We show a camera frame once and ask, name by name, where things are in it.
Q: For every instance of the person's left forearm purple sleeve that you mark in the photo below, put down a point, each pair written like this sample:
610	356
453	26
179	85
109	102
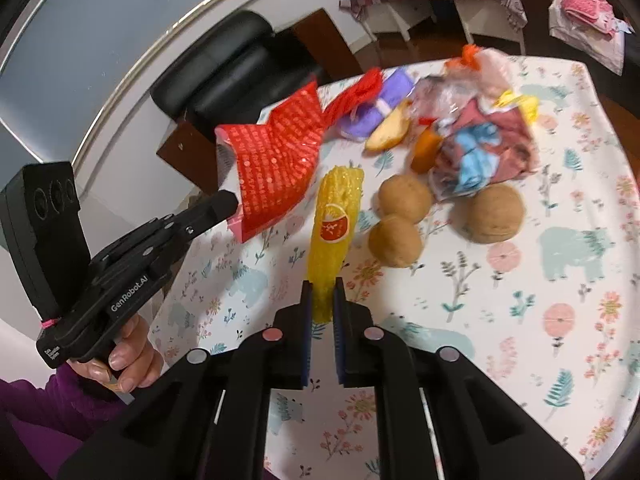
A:
40	415

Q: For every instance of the white small table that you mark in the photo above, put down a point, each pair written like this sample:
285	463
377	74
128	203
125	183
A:
492	20
400	17

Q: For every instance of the large walnut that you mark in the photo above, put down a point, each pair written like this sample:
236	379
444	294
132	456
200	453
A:
490	212

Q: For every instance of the red mesh net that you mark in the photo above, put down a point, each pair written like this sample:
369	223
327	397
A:
355	92

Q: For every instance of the pink towel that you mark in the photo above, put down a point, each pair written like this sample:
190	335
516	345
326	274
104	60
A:
585	7

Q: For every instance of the brown wooden side table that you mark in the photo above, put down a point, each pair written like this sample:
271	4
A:
187	155
327	42

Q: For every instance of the clear printed plastic bag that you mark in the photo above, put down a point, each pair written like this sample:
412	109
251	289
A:
480	155

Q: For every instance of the floral bear tablecloth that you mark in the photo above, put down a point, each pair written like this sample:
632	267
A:
525	290

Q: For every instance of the yellow mesh net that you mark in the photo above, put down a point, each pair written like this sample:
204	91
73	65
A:
332	220

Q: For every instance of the person's left hand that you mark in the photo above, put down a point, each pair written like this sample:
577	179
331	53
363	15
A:
140	360

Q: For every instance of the purple wrapper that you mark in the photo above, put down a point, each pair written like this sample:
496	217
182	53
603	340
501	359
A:
395	87

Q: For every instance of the orange ribbon scrap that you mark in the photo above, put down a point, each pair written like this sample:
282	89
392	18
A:
465	57

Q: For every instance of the white printed cloth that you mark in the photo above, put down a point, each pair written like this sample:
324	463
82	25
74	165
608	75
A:
595	47

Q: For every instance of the black leather armchair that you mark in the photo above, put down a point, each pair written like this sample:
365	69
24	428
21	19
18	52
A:
225	65

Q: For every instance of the deep orange peel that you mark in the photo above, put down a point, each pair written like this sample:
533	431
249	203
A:
425	154

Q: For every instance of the yellow wrapper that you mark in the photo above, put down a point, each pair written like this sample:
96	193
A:
522	105

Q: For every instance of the window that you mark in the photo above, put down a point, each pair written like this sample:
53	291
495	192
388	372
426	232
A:
100	35

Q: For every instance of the red foil bag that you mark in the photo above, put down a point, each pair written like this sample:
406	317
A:
280	160

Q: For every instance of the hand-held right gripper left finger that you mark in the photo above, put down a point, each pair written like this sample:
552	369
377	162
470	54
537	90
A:
306	332

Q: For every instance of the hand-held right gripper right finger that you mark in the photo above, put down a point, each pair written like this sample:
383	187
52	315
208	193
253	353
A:
340	332

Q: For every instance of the pale orange peel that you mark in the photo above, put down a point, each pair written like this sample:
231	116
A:
387	132

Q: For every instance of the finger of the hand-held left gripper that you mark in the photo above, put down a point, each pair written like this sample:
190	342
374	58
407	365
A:
200	212

